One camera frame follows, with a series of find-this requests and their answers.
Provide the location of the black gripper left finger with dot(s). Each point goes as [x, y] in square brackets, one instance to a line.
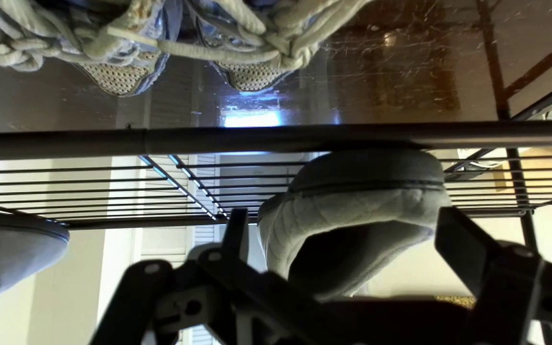
[154, 299]

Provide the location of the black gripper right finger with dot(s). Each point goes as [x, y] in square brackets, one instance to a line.
[518, 299]

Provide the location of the grey bed slipper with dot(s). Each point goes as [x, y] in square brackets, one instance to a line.
[354, 217]
[9, 255]

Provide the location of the black metal shoe rack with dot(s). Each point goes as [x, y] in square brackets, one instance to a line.
[225, 138]

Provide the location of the grey blue sneaker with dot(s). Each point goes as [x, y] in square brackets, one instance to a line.
[116, 69]
[258, 69]

